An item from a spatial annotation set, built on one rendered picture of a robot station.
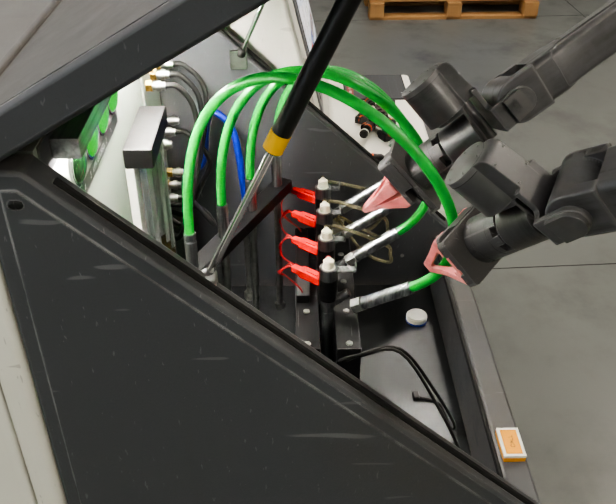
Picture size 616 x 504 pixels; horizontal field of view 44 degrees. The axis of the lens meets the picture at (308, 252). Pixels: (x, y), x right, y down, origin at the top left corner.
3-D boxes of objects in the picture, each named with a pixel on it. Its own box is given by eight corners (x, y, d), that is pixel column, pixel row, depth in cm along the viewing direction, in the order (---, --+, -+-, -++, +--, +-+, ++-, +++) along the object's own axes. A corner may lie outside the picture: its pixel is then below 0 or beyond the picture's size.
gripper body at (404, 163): (387, 141, 106) (429, 110, 102) (434, 193, 109) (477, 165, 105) (379, 163, 101) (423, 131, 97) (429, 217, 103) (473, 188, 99)
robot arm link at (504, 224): (564, 245, 80) (579, 204, 82) (515, 205, 78) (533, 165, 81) (518, 262, 86) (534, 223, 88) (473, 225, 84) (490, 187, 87)
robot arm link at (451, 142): (500, 149, 96) (503, 131, 100) (466, 107, 94) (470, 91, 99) (456, 178, 100) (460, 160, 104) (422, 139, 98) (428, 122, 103)
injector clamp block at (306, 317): (358, 418, 125) (361, 347, 117) (296, 418, 125) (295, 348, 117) (345, 290, 153) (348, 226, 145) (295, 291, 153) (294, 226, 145)
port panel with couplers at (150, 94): (179, 230, 131) (159, 53, 113) (159, 230, 131) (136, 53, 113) (187, 192, 142) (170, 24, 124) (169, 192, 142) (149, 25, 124)
